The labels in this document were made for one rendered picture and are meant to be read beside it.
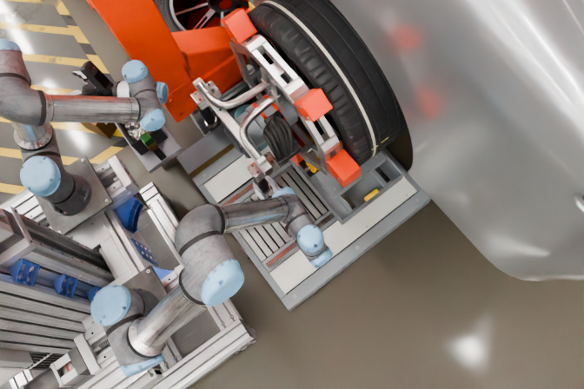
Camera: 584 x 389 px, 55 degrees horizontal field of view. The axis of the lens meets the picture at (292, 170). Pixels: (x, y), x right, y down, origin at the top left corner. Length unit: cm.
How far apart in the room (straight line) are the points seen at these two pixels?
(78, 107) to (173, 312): 61
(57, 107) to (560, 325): 216
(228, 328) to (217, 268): 110
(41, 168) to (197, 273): 75
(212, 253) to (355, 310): 134
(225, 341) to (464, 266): 111
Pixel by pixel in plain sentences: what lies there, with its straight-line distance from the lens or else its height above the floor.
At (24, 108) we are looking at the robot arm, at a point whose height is 140.
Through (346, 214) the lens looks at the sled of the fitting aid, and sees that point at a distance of 255.
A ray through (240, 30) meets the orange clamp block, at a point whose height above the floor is 109.
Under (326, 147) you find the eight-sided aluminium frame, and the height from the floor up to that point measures 97.
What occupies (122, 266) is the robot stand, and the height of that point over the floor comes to 73.
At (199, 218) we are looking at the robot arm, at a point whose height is 128.
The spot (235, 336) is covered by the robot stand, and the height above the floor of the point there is 23.
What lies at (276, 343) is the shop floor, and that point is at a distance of 263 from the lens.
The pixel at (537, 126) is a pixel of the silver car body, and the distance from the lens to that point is 117.
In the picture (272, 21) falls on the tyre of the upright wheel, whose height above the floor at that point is 116.
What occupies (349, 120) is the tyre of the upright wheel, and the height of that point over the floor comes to 104.
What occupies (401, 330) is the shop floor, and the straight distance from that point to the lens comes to 261.
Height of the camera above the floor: 260
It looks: 68 degrees down
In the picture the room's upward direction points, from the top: 18 degrees counter-clockwise
